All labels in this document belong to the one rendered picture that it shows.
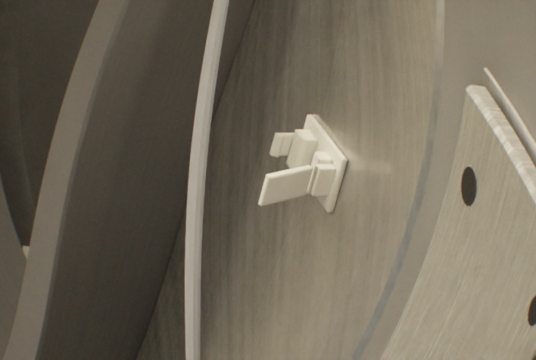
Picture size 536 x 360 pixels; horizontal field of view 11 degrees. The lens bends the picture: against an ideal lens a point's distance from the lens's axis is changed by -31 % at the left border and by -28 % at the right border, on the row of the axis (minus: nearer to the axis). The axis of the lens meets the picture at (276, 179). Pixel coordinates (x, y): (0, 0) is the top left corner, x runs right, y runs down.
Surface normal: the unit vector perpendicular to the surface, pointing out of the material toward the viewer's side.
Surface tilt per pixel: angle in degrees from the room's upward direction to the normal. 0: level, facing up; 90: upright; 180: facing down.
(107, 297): 128
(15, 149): 50
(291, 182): 114
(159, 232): 123
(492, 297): 90
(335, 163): 90
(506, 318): 90
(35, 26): 66
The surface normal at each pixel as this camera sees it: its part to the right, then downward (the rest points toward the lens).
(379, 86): -0.88, 0.01
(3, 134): 0.39, -0.54
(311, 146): 0.40, 0.53
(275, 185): 0.64, 0.50
